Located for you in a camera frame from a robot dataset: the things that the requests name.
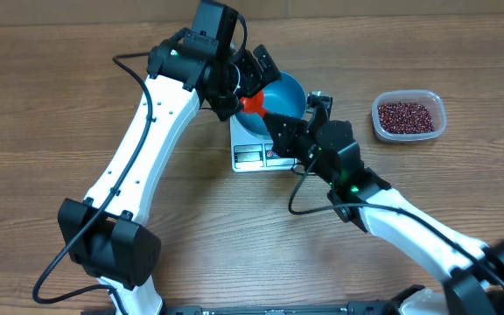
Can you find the red plastic measuring scoop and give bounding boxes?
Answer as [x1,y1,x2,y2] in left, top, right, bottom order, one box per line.
[240,90,267,118]

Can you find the teal blue bowl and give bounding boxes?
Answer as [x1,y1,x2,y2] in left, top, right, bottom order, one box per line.
[235,72,306,139]

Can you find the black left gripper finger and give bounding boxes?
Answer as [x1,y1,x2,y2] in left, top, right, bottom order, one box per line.
[210,94,243,122]
[253,45,282,86]

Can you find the white digital kitchen scale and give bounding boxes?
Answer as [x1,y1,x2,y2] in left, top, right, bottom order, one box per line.
[229,116,297,173]

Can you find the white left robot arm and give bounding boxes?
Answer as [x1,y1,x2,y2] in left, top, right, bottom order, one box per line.
[58,1,281,314]

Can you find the clear plastic bean container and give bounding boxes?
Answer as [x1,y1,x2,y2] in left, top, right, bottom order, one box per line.
[371,89,447,143]

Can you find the red beans in container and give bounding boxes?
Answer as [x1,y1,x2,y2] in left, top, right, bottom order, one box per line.
[377,101,435,134]

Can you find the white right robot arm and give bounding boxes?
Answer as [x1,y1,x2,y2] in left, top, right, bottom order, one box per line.
[263,113,504,314]

